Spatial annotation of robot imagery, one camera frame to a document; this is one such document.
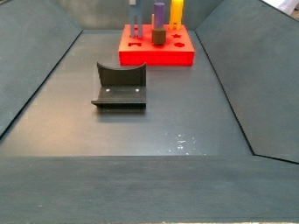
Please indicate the dark brown hexagonal peg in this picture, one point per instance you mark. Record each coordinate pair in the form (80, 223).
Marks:
(159, 36)

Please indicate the blue double-square block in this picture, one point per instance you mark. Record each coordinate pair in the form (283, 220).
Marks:
(135, 18)

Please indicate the red shape-sorter board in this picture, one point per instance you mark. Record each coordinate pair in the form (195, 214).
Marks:
(138, 50)

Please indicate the black curved bracket stand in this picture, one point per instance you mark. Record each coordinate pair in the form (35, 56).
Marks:
(122, 86)

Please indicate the tall yellow arch block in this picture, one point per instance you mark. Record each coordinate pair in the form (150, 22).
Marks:
(176, 14)

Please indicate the purple cylinder peg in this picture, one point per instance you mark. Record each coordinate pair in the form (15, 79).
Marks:
(158, 14)

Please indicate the short yellow cylinder peg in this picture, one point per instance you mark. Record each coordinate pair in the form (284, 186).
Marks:
(152, 20)

